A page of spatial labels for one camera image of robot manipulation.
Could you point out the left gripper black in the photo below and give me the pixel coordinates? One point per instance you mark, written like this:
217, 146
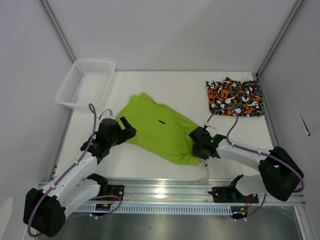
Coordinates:
127, 133

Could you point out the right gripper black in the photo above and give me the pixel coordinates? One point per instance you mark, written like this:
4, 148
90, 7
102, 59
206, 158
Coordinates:
195, 151

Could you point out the lime green shorts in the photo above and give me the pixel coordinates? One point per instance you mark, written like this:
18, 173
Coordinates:
163, 131

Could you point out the orange camouflage shorts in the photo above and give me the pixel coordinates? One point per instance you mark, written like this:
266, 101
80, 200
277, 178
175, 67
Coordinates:
228, 96

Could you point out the white plastic basket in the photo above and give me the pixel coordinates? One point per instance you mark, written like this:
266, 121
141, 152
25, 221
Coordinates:
89, 81

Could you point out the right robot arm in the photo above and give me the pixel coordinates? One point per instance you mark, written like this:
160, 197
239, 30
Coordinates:
251, 157

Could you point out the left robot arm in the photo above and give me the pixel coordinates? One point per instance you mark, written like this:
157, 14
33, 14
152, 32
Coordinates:
46, 209

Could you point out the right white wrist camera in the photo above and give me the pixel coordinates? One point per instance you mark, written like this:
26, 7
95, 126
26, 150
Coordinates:
211, 129

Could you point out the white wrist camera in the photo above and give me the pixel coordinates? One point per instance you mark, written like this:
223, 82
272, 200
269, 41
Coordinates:
211, 129
106, 114

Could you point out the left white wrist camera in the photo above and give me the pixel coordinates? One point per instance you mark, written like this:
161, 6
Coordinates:
106, 114

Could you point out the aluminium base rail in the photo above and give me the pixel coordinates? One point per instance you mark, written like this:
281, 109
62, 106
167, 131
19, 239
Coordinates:
167, 191

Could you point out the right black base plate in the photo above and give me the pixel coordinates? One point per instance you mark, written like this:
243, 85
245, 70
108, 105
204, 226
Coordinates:
222, 194

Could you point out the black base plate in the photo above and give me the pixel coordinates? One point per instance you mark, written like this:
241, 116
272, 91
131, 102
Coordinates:
116, 190
222, 194

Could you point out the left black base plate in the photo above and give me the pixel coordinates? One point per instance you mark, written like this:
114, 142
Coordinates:
116, 190

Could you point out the right aluminium side rail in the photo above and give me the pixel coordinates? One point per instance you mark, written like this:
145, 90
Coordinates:
271, 127

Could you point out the white slotted cable duct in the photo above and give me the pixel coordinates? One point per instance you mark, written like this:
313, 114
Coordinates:
173, 209

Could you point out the left aluminium corner post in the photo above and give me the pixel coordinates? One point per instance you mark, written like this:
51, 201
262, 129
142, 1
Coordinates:
53, 21

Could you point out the aluminium corner post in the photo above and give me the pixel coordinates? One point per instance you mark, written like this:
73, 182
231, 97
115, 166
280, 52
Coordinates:
53, 21
285, 28

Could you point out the right aluminium corner post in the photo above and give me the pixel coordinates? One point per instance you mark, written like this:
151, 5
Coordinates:
285, 28

